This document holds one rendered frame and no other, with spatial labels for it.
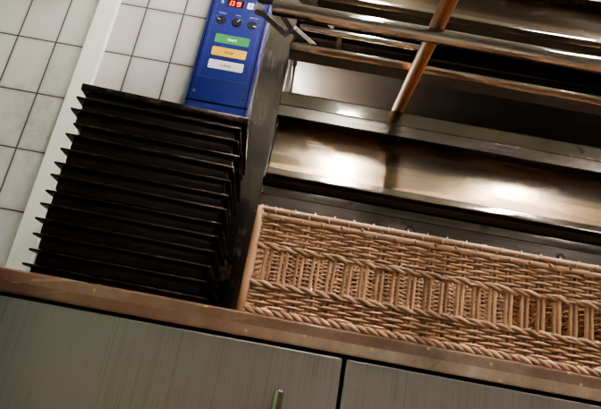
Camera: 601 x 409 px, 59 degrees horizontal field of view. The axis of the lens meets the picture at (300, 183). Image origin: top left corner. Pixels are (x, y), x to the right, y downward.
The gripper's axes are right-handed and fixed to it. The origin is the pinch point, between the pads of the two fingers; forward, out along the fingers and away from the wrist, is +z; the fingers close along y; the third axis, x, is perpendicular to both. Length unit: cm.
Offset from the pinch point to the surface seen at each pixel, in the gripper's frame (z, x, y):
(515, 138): 54, 16, -14
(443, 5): 5.4, 36.3, -19.7
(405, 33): 4.8, 33.4, -11.9
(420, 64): 16.6, 23.1, -10.2
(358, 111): 20.8, 6.5, 7.8
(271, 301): -1, 76, 27
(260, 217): -7, 67, 21
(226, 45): -12.8, -7.1, 18.1
